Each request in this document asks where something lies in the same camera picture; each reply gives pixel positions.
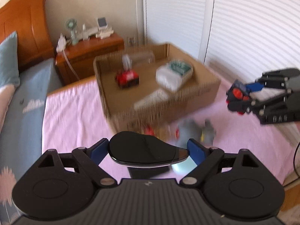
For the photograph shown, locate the wide white louvered door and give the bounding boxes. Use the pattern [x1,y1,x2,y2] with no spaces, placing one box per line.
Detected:
[203,0,300,146]

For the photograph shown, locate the pink floral quilt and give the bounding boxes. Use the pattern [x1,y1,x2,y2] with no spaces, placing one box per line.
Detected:
[0,84,16,132]

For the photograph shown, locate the clear labelled box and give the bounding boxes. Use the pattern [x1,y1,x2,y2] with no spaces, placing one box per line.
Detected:
[133,89,172,111]

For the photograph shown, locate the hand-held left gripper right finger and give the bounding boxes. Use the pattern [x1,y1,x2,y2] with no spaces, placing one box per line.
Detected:
[179,139,256,188]

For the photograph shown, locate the small green desk fan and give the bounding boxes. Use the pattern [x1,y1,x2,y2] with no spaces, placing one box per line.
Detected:
[65,18,79,46]

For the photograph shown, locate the wooden nightstand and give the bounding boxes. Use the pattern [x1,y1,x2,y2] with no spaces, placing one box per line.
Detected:
[55,33,125,86]

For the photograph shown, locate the white desk clock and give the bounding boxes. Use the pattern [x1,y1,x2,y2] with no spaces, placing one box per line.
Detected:
[97,17,108,30]

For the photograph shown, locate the wooden headboard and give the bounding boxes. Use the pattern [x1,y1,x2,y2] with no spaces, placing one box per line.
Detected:
[0,0,56,74]

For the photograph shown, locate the white power cable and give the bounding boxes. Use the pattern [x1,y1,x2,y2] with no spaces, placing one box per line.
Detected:
[62,50,80,80]

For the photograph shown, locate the brown cardboard box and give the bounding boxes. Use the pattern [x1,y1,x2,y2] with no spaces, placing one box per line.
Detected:
[93,43,222,134]

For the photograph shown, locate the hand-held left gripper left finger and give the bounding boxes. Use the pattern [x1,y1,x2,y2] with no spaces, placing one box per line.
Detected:
[37,138,118,188]

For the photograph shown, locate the black cable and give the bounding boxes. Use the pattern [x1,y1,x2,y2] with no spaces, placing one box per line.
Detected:
[292,142,300,177]

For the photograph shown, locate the cotton swab box green label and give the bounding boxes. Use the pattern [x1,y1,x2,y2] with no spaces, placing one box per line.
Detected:
[155,60,194,92]

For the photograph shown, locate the grey star-shaped toy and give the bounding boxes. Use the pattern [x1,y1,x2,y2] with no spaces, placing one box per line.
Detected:
[177,119,205,146]

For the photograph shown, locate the blue pillow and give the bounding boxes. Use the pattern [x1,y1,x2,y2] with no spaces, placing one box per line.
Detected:
[0,31,20,88]

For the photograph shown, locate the black glossy teardrop case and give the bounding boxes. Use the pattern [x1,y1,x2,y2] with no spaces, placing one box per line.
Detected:
[108,131,189,168]

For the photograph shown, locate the red toy robot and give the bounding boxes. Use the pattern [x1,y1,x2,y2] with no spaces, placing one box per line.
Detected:
[115,69,140,89]

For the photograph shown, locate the pink cloth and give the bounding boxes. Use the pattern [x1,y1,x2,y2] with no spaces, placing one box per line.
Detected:
[42,76,299,186]

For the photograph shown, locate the black toy with red buttons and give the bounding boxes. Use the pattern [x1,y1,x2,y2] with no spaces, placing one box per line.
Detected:
[226,88,253,116]

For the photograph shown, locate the dark blue dotted block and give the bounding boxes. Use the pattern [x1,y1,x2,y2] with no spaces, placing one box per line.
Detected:
[231,80,249,92]

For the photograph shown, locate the blue floral bedsheet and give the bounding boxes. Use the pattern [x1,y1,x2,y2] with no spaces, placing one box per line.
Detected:
[0,58,64,225]

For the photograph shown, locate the white power strip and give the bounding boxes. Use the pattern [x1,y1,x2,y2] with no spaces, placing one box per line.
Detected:
[56,33,67,52]

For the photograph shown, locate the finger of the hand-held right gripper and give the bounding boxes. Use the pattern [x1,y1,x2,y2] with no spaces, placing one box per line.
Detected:
[227,98,289,117]
[245,70,289,92]

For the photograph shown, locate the narrow white louvered door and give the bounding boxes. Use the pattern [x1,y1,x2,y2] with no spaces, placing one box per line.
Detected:
[142,0,209,64]

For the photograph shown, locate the wooden bed frame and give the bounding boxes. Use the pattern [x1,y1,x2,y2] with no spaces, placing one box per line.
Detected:
[47,77,99,97]

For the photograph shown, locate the mint green case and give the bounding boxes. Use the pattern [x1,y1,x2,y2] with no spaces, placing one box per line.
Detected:
[171,157,196,177]

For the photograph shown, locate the clear plastic jar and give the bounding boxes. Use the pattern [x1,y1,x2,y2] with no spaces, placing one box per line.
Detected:
[122,50,156,71]

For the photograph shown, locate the grey and yellow toy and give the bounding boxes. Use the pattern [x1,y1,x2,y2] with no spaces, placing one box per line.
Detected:
[200,119,217,145]

